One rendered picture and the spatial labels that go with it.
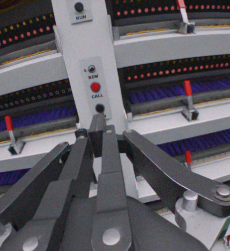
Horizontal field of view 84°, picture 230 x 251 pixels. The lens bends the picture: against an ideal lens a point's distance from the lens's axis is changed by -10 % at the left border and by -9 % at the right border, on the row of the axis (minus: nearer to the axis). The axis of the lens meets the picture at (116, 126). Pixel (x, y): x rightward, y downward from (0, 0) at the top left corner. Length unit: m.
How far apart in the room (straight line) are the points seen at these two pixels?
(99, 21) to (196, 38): 0.19
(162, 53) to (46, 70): 0.23
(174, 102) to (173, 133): 0.09
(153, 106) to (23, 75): 0.30
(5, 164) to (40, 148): 0.11
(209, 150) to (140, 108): 0.28
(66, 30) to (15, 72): 0.13
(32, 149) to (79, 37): 0.27
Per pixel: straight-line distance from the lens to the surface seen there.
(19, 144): 0.40
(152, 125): 0.34
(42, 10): 0.56
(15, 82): 0.35
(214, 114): 0.41
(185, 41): 0.34
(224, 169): 0.53
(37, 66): 0.32
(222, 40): 0.39
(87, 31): 0.30
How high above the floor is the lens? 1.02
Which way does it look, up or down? 20 degrees down
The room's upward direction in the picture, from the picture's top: 11 degrees counter-clockwise
